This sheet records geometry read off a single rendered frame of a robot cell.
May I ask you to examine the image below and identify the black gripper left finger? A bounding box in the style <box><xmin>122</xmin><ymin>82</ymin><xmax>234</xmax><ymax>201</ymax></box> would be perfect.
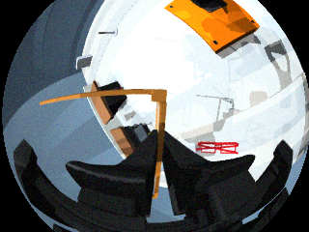
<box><xmin>66</xmin><ymin>129</ymin><xmax>158</xmax><ymax>218</ymax></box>

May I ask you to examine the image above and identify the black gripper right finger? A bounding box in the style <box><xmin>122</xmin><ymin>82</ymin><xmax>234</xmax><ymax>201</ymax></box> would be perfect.
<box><xmin>161</xmin><ymin>131</ymin><xmax>256</xmax><ymax>216</ymax></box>

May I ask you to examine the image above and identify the grey flat rectangular panel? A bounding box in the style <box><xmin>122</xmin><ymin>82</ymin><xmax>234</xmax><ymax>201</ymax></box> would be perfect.
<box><xmin>84</xmin><ymin>84</ymin><xmax>126</xmax><ymax>159</ymax></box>

